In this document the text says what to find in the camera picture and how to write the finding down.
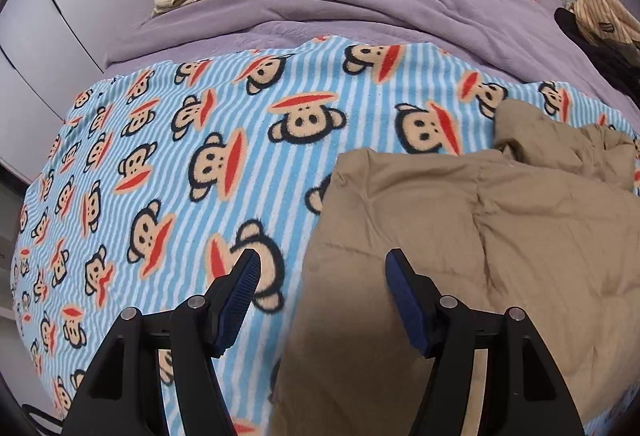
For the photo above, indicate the tan puffer jacket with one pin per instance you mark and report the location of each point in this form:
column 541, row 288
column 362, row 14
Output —
column 450, row 226

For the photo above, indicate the monkey printed striped blanket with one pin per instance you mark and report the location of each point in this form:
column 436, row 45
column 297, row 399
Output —
column 175, row 176

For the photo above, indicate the white wardrobe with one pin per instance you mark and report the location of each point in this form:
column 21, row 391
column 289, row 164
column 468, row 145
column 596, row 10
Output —
column 75, row 15

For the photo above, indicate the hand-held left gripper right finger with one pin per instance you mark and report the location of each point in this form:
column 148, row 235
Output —
column 407, row 301

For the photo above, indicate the black garment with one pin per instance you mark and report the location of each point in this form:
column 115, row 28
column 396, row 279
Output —
column 605, row 60

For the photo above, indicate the striped beige garment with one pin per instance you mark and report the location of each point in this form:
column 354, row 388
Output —
column 600, row 10

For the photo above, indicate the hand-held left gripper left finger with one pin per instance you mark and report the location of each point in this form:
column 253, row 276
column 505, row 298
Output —
column 240, row 296

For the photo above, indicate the purple duvet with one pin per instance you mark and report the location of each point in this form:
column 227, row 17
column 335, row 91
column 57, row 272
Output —
column 375, row 10

